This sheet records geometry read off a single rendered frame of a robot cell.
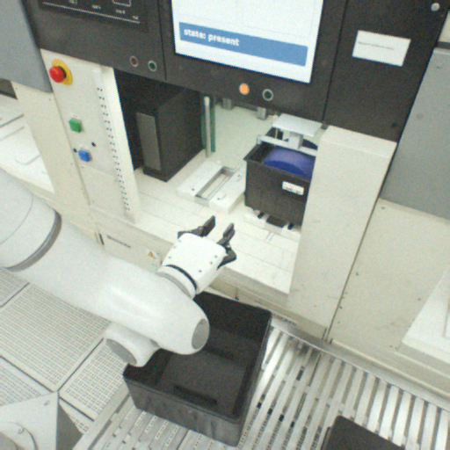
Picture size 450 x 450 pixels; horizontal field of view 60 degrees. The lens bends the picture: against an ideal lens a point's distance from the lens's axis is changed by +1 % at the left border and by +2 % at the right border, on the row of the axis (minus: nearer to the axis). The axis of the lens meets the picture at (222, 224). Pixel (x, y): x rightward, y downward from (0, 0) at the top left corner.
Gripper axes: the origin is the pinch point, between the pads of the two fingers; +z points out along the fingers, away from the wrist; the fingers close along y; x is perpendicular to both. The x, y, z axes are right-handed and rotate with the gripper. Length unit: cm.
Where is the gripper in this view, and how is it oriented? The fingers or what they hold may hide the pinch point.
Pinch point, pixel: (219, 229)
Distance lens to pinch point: 81.6
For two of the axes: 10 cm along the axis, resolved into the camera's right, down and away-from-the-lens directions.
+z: 4.9, -6.1, 6.2
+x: 0.0, -7.1, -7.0
